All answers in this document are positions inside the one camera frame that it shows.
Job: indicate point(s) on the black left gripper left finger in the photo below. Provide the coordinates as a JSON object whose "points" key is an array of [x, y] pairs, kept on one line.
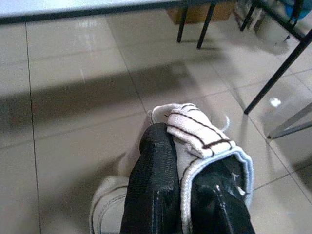
{"points": [[153, 182]]}

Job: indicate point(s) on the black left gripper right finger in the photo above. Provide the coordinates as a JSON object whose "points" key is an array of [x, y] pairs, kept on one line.
{"points": [[214, 207]]}

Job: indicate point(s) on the white striped garment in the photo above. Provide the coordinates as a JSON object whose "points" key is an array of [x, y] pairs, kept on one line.
{"points": [[195, 126]]}

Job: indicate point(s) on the grey metal leg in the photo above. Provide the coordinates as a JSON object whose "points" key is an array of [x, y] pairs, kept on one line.
{"points": [[275, 132]]}

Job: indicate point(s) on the brown cardboard box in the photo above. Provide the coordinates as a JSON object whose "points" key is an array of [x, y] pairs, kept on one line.
{"points": [[192, 15]]}

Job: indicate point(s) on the grey table with black legs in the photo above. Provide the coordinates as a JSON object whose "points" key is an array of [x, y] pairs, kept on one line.
{"points": [[73, 13]]}

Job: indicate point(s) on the blue fabric item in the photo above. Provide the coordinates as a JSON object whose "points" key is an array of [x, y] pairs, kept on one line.
{"points": [[302, 9]]}

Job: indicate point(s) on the black metal frame table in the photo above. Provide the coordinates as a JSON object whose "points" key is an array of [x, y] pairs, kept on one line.
{"points": [[278, 75]]}

